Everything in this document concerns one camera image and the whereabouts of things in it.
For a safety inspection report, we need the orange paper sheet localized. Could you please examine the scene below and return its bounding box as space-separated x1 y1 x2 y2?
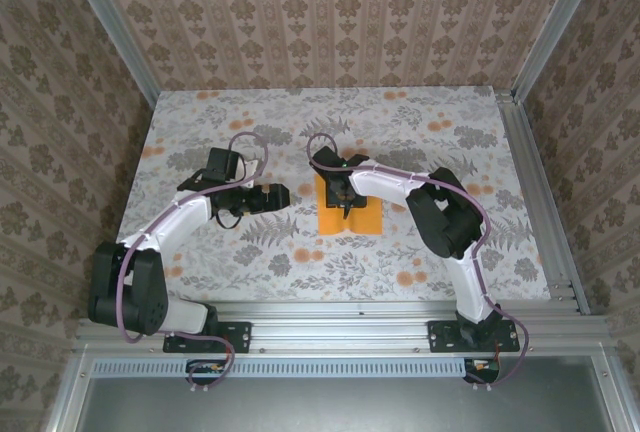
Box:
316 175 384 237

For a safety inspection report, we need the grey metal sheet panel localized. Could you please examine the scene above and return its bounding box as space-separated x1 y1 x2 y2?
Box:
74 376 617 432

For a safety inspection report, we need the small black connector box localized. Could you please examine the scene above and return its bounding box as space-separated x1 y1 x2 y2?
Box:
186 359 227 387
463 357 502 386

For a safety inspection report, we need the long aluminium frame rail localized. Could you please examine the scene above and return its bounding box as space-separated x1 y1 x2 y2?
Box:
74 300 609 354

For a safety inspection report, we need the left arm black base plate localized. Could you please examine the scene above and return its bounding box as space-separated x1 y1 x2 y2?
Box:
163 320 252 354

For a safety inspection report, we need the grey slotted cable duct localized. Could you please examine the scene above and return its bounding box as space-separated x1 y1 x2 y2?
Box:
92 357 465 379

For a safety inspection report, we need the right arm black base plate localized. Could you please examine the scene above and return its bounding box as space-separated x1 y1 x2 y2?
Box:
428 319 521 354

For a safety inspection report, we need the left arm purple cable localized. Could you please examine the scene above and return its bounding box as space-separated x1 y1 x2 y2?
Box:
115 131 271 396

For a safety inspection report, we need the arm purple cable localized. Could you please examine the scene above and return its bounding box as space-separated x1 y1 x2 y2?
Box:
305 131 530 393
115 131 271 396

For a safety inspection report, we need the aluminium table side rail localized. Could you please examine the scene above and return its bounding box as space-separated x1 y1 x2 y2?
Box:
494 91 592 316

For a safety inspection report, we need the aluminium corner post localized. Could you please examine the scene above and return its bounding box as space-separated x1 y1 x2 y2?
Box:
58 0 162 109
509 0 610 104

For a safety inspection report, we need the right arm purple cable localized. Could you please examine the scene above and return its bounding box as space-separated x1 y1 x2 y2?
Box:
305 131 530 393

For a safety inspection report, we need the aluminium frame side bar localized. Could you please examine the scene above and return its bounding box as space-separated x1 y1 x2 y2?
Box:
592 354 640 432
44 351 97 432

